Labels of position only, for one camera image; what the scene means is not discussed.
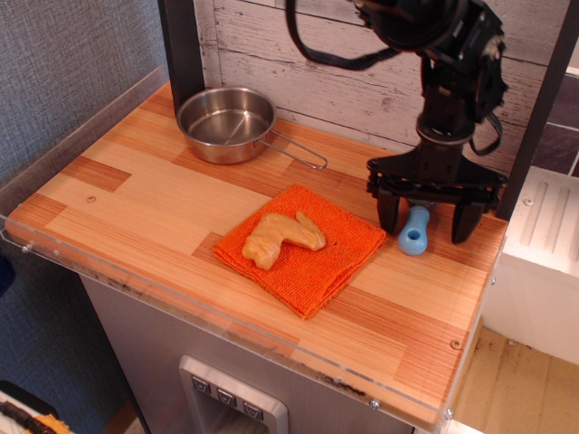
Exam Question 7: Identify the blue and grey toy spoon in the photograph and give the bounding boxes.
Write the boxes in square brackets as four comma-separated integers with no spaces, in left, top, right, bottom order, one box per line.
[398,199,440,256]

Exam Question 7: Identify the white toy sink unit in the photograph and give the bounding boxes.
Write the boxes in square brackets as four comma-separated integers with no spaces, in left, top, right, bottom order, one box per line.
[482,167,578,363]

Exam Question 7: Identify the grey toy fridge cabinet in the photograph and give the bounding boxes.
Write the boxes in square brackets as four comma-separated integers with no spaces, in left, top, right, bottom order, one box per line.
[81,278,413,433]

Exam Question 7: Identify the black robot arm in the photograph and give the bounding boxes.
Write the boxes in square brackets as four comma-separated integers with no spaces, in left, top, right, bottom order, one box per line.
[356,1,508,244]

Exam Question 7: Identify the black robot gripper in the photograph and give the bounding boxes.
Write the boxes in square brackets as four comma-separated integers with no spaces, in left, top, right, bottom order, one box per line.
[367,130,508,244]

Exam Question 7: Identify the silver dispenser panel with buttons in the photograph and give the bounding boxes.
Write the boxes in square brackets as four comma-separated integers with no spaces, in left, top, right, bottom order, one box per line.
[178,355,290,433]

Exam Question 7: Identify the orange folded cloth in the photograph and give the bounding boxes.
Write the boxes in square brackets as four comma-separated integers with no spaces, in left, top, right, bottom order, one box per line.
[214,184,386,318]

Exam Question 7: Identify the yellow object at bottom left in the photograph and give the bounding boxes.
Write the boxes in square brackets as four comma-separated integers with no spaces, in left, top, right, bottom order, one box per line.
[36,414,71,434]

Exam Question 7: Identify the dark vertical post right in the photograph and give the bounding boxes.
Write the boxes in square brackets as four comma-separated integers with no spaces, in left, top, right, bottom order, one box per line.
[496,0,578,221]

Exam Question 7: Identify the clear acrylic table guard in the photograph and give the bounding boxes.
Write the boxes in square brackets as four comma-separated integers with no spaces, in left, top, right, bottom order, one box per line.
[6,207,507,433]

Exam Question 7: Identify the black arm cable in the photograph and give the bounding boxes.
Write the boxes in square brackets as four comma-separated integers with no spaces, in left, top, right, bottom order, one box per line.
[284,0,402,71]

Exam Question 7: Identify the dark vertical post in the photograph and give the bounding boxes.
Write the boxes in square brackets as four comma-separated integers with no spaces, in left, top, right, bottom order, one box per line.
[157,0,205,112]
[496,0,578,221]

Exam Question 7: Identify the tan toy chicken piece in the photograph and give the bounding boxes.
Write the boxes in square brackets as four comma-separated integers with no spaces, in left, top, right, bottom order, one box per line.
[242,211,327,270]

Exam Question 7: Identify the dark vertical post left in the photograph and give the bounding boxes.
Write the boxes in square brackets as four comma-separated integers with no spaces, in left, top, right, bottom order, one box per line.
[157,0,205,112]

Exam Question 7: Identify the stainless steel pot with handle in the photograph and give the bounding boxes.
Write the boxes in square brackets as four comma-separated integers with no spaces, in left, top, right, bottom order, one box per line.
[176,87,328,170]

